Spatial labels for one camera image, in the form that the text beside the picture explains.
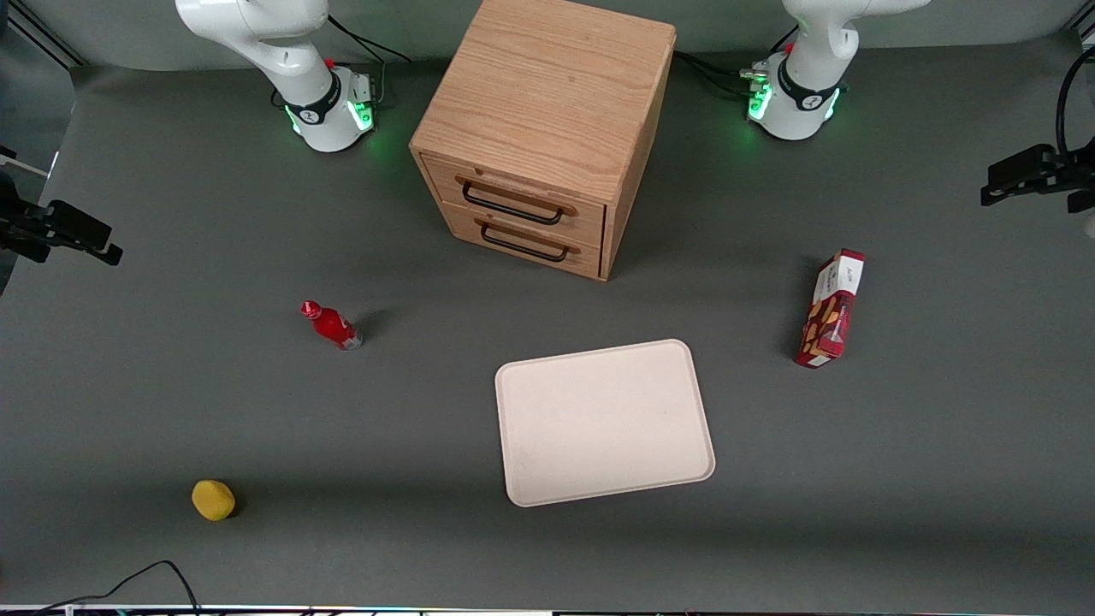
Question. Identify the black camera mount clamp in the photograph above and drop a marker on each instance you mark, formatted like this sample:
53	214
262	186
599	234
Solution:
68	227
1026	171

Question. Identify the wooden drawer with notch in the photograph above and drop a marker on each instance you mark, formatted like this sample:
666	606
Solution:
590	218

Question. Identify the yellow lemon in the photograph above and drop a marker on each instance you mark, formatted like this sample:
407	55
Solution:
213	500

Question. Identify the wooden drawer cabinet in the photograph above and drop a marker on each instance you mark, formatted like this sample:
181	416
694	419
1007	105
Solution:
547	85

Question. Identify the red cookie box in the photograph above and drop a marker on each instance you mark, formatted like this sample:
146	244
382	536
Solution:
831	312

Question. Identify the beige rectangular tray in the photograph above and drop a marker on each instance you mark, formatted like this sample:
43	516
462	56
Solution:
603	421

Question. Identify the plain wooden drawer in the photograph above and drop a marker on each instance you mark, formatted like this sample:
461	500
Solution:
462	224

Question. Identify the red plastic bottle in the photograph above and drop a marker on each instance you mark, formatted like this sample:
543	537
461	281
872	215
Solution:
333	326

